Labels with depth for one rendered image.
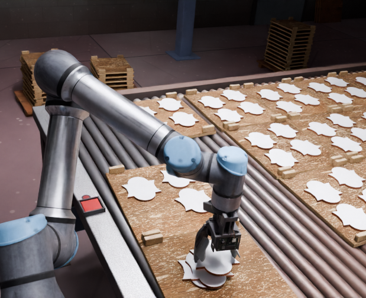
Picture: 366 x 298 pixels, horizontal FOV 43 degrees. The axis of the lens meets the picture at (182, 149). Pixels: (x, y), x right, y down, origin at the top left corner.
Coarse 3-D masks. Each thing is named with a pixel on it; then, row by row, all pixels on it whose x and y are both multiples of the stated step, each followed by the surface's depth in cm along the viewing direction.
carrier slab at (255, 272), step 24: (168, 240) 144; (192, 240) 145; (168, 264) 135; (240, 264) 137; (264, 264) 138; (168, 288) 127; (192, 288) 128; (240, 288) 129; (264, 288) 130; (288, 288) 130
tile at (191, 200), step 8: (184, 192) 165; (192, 192) 166; (200, 192) 166; (176, 200) 161; (184, 200) 161; (192, 200) 161; (200, 200) 162; (208, 200) 162; (184, 208) 158; (192, 208) 157; (200, 208) 158
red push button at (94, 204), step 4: (88, 200) 159; (92, 200) 159; (96, 200) 160; (84, 204) 157; (88, 204) 158; (92, 204) 158; (96, 204) 158; (100, 204) 158; (84, 208) 155; (88, 208) 156; (92, 208) 156; (96, 208) 156
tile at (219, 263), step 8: (208, 248) 132; (208, 256) 129; (216, 256) 130; (224, 256) 130; (200, 264) 126; (208, 264) 126; (216, 264) 126; (224, 264) 127; (232, 264) 128; (208, 272) 124; (216, 272) 124; (224, 272) 124
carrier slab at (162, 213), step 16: (112, 176) 172; (128, 176) 173; (144, 176) 174; (160, 176) 174; (176, 192) 166; (208, 192) 168; (128, 208) 156; (144, 208) 157; (160, 208) 158; (176, 208) 158; (128, 224) 151; (144, 224) 150; (160, 224) 150; (176, 224) 151; (192, 224) 151
